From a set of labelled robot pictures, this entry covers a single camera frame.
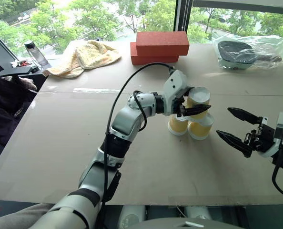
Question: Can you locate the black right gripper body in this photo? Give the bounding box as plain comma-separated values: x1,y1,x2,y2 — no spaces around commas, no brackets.
243,116,277,153

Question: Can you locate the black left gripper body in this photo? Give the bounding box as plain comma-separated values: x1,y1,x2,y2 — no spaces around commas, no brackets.
171,95,187,118

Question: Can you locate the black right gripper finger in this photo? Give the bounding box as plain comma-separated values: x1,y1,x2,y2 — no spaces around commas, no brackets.
215,130,254,158
227,107,263,125

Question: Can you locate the yellow paper cup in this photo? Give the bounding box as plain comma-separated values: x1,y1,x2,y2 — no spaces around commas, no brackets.
184,86,211,121
168,114,189,136
187,114,215,141

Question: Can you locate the red brick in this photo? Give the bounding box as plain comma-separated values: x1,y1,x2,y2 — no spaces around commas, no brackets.
130,42,180,66
136,31,190,57

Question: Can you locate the clear plastic bag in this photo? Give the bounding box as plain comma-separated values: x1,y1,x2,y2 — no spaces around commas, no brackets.
212,34,283,71

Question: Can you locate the white rounded robot leg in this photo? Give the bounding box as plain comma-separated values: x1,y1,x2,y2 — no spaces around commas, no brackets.
118,205,146,229
183,206,213,220

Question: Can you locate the clear tape strip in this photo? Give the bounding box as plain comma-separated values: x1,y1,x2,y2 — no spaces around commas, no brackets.
73,87,121,94

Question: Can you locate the grey robot torso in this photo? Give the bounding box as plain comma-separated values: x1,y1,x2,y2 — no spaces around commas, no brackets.
129,216,246,229

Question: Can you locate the pale yellow towel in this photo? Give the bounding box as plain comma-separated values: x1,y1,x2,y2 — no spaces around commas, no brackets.
42,40,122,79

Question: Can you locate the clear water bottle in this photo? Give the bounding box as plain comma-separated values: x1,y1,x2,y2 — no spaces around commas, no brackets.
24,40,49,68

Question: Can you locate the dark clothing on chair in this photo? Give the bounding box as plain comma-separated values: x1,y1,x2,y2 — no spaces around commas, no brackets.
0,73,39,167

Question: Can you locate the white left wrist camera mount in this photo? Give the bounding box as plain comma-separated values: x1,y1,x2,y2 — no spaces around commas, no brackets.
162,70,192,117

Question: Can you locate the short black wrist cable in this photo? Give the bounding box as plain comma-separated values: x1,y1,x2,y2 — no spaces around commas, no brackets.
132,90,148,132

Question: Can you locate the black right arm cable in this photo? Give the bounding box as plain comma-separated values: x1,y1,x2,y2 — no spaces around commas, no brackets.
271,152,283,204

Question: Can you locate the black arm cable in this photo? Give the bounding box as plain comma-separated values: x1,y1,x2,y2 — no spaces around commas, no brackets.
97,62,176,229
271,152,283,204

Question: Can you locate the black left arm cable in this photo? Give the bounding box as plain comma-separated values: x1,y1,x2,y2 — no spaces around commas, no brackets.
97,62,176,229

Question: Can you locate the black window frame post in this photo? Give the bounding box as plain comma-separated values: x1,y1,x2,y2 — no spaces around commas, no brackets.
174,0,194,45

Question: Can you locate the white blind bead chain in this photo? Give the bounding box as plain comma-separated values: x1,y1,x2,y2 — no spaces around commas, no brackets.
182,0,188,32

